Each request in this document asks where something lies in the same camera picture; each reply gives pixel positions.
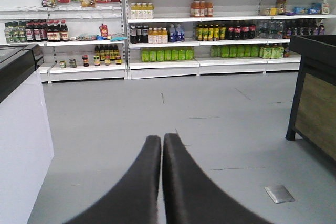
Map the black wooden fruit stand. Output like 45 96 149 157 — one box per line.
286 35 335 162

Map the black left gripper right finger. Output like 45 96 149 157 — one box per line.
162 133 268 223

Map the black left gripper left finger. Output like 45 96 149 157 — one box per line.
67 135 161 223

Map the white supermarket shelf unit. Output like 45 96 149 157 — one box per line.
1 0 335 83

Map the metal floor plate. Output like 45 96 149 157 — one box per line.
264 185 295 204

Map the white chest freezer black lid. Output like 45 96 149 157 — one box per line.
1 44 54 223

